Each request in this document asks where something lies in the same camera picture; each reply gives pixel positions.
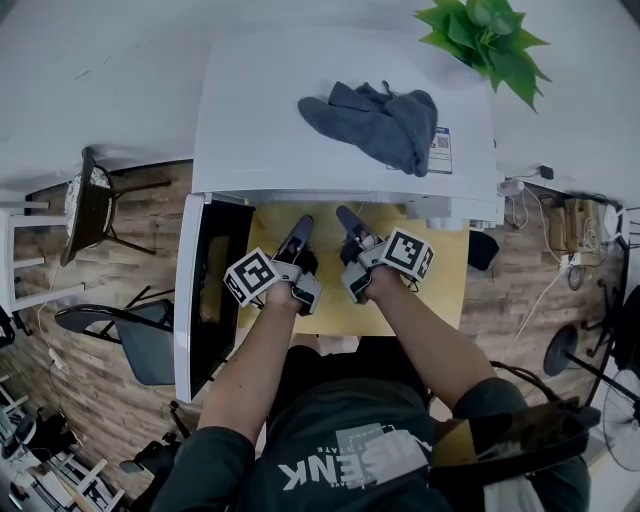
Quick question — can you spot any long white cable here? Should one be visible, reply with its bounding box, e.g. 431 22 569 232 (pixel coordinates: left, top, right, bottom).
497 264 569 364

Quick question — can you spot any brown cardboard box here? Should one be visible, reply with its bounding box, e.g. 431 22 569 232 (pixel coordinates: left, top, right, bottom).
548 198 601 252

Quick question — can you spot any dark blue cloth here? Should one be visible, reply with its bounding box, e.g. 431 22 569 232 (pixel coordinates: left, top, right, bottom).
297 79 440 177

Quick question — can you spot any green potted plant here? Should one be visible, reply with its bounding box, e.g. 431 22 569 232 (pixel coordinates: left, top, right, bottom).
413 0 552 114

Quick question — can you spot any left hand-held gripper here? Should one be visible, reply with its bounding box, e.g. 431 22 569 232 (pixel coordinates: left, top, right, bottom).
223 214 324 316

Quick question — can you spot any white wooden stool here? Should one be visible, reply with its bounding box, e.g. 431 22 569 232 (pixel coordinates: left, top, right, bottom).
0 199 87 315

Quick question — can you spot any black folding chair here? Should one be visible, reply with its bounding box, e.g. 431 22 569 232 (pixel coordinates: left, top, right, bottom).
54 286 177 387

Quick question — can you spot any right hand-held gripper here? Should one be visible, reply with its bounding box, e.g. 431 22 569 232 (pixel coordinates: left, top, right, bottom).
337 205 434 305

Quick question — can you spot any black standing fan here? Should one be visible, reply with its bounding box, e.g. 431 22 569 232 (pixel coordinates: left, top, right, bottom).
543 284 640 471

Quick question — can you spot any person's black t-shirt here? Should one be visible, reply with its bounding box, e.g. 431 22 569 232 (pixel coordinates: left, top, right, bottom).
149 344 591 512

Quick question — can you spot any black chair patterned cushion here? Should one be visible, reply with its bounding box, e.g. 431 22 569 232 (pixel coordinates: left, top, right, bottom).
59 145 172 269

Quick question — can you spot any person's left forearm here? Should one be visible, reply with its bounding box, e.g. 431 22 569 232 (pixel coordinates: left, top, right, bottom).
197 282 302 446

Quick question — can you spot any person's right forearm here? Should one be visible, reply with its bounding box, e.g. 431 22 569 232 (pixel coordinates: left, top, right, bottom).
367 264 500 412

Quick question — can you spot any white microwave oven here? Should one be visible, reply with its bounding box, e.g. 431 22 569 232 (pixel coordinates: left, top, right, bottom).
174 29 505 404

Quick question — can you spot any white router with antennas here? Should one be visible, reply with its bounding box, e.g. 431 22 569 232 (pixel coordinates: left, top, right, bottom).
602 204 640 247

